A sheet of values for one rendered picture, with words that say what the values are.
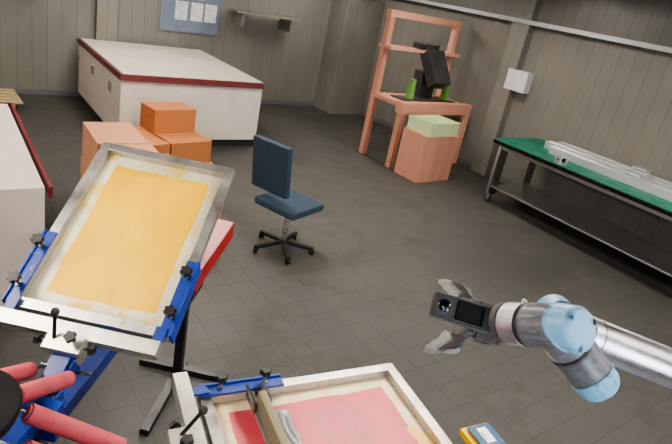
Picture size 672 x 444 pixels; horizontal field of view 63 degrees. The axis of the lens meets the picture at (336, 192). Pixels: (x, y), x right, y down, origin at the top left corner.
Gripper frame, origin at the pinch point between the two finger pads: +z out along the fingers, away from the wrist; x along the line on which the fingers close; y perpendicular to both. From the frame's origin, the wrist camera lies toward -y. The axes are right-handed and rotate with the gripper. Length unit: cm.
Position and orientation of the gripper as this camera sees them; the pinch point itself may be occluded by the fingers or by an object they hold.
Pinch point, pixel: (428, 314)
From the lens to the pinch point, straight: 119.5
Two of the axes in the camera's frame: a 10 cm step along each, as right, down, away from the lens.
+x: 2.6, -9.2, 3.0
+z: -4.9, 1.4, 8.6
